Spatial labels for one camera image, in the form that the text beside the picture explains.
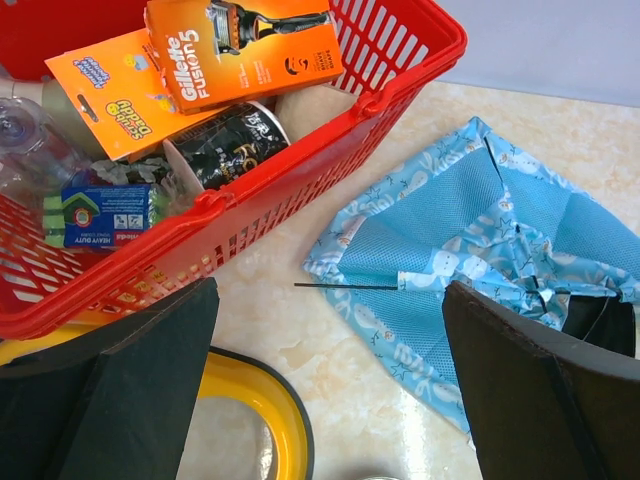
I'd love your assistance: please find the stainless steel pet bowl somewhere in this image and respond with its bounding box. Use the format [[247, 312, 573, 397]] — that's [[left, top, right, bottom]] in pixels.
[[358, 475, 400, 480]]

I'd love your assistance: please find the black instant noodle cup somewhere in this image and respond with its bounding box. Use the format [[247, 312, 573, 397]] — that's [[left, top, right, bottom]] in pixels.
[[163, 101, 290, 195]]

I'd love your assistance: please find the orange Gillette razor box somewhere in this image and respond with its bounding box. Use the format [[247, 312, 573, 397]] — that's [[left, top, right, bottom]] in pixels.
[[144, 0, 343, 114]]

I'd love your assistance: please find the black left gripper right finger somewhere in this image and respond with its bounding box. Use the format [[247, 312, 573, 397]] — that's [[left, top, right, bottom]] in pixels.
[[443, 282, 639, 479]]

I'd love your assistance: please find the blue green scouring pad pack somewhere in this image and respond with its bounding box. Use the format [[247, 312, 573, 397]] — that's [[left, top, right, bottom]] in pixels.
[[42, 184, 168, 249]]

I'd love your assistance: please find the yellow double pet bowl holder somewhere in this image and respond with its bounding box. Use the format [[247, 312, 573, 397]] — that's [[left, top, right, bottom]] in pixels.
[[1, 325, 314, 479]]

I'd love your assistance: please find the thin black tent pole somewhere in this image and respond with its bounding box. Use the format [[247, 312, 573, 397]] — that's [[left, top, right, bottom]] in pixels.
[[293, 282, 399, 291]]

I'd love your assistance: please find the orange Scrub Daddy sponge pack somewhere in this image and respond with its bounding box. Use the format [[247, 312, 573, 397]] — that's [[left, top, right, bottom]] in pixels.
[[45, 29, 216, 162]]

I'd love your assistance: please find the clear plastic bottle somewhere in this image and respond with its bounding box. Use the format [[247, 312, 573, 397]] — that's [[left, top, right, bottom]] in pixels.
[[1, 98, 95, 204]]

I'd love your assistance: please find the red plastic shopping basket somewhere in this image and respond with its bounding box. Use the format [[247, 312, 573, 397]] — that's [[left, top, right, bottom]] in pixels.
[[1, 1, 468, 339]]

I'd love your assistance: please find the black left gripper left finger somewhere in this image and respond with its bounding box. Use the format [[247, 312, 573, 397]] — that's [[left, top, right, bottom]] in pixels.
[[1, 278, 219, 479]]

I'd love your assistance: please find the blue patterned pet tent fabric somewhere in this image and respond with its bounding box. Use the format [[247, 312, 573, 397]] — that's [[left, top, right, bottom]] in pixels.
[[303, 118, 639, 432]]

